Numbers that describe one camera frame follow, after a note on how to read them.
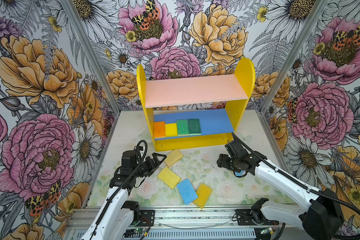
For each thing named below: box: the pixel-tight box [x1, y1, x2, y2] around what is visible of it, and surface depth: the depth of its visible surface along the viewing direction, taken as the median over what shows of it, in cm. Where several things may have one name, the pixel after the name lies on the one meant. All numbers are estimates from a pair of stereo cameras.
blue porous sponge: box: [177, 178, 198, 205], surface depth 82 cm
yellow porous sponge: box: [157, 166, 182, 190], surface depth 89 cm
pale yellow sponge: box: [163, 148, 184, 168], surface depth 96 cm
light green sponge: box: [176, 119, 190, 137], surface depth 92 cm
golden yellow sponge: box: [192, 183, 213, 209], surface depth 83 cm
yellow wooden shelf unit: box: [136, 57, 256, 152], surface depth 90 cm
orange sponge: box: [153, 121, 166, 139], surface depth 91 cm
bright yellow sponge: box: [165, 123, 178, 137], surface depth 91 cm
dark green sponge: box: [188, 118, 202, 136], surface depth 93 cm
